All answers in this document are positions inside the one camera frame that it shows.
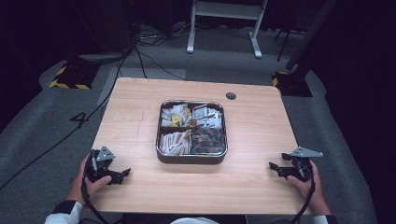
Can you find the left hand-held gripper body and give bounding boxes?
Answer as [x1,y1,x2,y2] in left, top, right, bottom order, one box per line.
[84,145,117,185]

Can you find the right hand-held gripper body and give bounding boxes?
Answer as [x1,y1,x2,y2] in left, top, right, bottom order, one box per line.
[289,147,324,182]

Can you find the dark brown divided box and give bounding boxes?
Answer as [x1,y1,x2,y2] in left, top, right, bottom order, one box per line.
[155,99,229,165]

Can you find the clear box lid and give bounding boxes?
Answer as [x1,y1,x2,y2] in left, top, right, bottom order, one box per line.
[157,100,228,157]

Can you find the person's right hand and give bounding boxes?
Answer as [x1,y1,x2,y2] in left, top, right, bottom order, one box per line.
[286,160,332,217]

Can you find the person's left hand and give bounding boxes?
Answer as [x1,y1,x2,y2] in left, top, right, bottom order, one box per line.
[65,152,113,205]

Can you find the pile of white brown sticks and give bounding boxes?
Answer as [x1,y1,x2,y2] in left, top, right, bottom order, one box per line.
[158,130,191,156]

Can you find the black yellow striped base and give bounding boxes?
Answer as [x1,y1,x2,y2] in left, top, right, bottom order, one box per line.
[49,60,101,91]
[271,71,313,98]

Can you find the pile of white yellow packets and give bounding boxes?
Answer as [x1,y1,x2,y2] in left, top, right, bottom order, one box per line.
[161,104,192,128]

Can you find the pile of dark packets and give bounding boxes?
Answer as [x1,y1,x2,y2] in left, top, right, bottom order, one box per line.
[191,128,226,155]

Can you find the pile of white red packets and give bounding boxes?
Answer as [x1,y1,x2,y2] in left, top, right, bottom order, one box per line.
[191,104,223,129]

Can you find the grey flat stand base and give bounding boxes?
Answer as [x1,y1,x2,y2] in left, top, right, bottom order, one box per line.
[78,51,126,63]

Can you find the black tripod legs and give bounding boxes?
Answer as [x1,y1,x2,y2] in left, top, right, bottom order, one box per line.
[273,27,302,63]

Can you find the dark slanted pole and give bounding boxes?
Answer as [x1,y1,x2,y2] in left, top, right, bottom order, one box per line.
[284,0,339,71]

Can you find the white metal stand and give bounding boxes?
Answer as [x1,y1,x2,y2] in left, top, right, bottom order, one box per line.
[186,0,269,60]

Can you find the right hand-held gripper cable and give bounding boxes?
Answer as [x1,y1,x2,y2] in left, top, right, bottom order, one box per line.
[290,166,317,224]

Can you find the hand-held gripper cable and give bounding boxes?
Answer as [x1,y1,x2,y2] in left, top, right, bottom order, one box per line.
[290,166,317,224]
[80,151,110,224]

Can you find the left hand-held gripper cable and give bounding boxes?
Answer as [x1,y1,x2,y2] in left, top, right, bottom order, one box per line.
[80,151,110,224]

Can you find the long black floor cable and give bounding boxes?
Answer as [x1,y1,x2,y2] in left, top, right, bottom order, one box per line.
[0,49,134,191]

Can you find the thin black floor cable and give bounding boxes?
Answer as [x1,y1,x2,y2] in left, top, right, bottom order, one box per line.
[134,46,187,82]

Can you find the tangle of floor cables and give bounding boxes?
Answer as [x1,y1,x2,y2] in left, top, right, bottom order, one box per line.
[135,21,195,48]

